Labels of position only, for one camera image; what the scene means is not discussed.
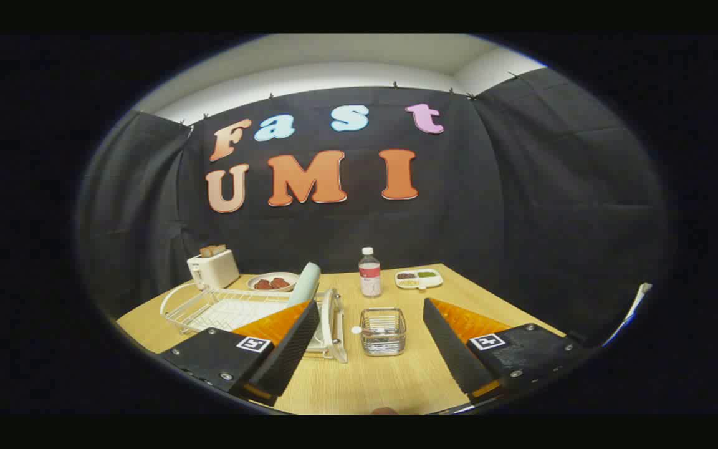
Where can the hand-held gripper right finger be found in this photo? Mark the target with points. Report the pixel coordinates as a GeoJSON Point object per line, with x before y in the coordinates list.
{"type": "Point", "coordinates": [452, 355]}

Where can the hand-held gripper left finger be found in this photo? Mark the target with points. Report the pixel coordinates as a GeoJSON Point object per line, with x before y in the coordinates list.
{"type": "Point", "coordinates": [284, 355]}

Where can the mint green plate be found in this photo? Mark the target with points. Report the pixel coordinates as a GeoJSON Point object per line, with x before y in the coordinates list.
{"type": "Point", "coordinates": [306, 284]}

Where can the white plate with meat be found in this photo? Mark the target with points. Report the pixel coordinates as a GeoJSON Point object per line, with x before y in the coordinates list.
{"type": "Point", "coordinates": [275, 275]}

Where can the white divided condiment dish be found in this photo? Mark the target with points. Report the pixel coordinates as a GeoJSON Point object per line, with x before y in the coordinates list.
{"type": "Point", "coordinates": [418, 282]}

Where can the red-brown meat piece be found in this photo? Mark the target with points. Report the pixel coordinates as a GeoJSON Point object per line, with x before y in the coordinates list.
{"type": "Point", "coordinates": [263, 285]}
{"type": "Point", "coordinates": [280, 283]}

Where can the white toaster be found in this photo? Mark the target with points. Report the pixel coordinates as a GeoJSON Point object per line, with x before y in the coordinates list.
{"type": "Point", "coordinates": [212, 271]}

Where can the clear bottle with red label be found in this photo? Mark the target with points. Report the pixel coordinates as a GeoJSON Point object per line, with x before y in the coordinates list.
{"type": "Point", "coordinates": [369, 277]}

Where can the brown toast slice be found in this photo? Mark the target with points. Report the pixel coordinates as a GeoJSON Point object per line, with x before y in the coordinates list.
{"type": "Point", "coordinates": [219, 250]}
{"type": "Point", "coordinates": [207, 252]}

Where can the black backdrop cloth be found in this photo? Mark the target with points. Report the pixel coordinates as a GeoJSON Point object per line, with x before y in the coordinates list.
{"type": "Point", "coordinates": [490, 206]}

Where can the white sheet object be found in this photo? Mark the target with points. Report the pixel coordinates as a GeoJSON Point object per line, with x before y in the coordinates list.
{"type": "Point", "coordinates": [633, 308]}

